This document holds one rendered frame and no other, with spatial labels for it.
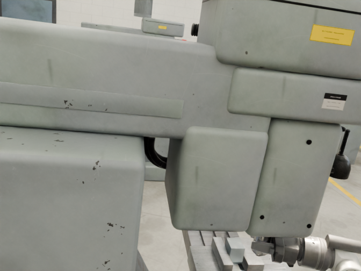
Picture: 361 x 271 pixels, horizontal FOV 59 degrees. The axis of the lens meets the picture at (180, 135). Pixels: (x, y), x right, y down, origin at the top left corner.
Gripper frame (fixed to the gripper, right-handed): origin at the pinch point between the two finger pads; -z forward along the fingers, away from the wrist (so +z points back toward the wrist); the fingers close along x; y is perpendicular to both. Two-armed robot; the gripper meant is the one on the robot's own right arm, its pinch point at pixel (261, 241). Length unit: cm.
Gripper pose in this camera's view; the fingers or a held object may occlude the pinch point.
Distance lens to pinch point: 99.7
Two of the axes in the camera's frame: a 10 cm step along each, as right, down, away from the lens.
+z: 9.7, 1.7, -1.5
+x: -2.0, 2.8, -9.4
